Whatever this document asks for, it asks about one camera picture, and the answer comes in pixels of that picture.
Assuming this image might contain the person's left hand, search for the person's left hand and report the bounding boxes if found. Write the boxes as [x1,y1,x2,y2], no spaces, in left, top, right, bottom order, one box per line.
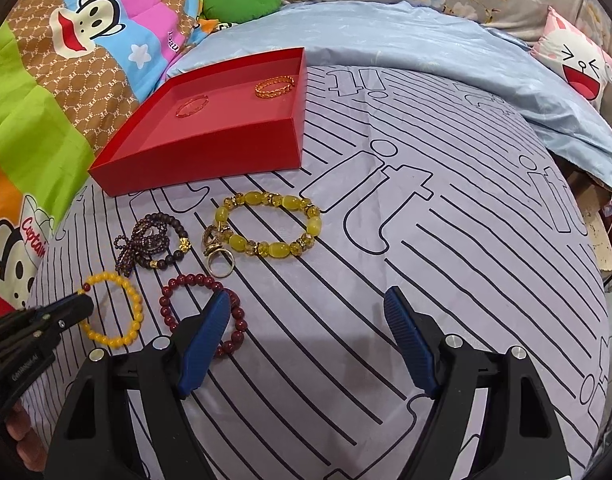
[6,401,48,472]

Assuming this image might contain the dark red bead bracelet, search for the dark red bead bracelet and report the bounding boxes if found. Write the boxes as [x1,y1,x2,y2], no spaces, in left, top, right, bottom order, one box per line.
[158,272,249,360]

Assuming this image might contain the dark bead bracelet gold charm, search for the dark bead bracelet gold charm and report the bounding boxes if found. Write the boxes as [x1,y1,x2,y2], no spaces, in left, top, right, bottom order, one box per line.
[141,214,192,270]

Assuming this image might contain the colourful monkey cartoon quilt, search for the colourful monkey cartoon quilt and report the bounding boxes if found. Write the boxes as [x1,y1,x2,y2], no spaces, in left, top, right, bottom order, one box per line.
[0,0,208,316]

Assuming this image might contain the gold ornate ring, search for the gold ornate ring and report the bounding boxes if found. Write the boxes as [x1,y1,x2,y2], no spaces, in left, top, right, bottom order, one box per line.
[200,224,237,280]

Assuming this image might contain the dark garnet bead strand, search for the dark garnet bead strand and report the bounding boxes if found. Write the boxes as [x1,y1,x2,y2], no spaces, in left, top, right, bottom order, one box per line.
[113,214,169,278]

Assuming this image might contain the red jewelry tray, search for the red jewelry tray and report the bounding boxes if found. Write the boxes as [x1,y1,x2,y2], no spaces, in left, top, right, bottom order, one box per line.
[89,48,307,196]

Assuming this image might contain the grey striped bed sheet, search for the grey striped bed sheet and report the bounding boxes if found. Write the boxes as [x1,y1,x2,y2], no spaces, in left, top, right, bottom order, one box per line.
[29,67,609,479]

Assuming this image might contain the gold chain bangle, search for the gold chain bangle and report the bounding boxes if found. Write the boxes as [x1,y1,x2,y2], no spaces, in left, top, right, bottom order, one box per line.
[254,75,295,100]

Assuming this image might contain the orange yellow bead bracelet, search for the orange yellow bead bracelet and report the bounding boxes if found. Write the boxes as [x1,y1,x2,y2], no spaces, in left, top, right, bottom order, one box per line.
[77,270,146,350]

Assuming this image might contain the pink white cat cushion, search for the pink white cat cushion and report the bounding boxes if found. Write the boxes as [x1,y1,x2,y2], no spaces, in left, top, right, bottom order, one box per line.
[530,6,612,110]

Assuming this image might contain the thin gold red bangle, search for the thin gold red bangle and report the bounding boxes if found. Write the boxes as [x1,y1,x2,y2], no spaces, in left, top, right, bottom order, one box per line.
[175,94,209,118]

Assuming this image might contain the light blue pillow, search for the light blue pillow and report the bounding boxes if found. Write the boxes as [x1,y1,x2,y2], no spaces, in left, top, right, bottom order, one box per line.
[165,1,612,188]

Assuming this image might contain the yellow jade bead bracelet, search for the yellow jade bead bracelet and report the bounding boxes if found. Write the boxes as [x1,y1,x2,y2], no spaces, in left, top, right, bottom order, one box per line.
[213,190,323,260]

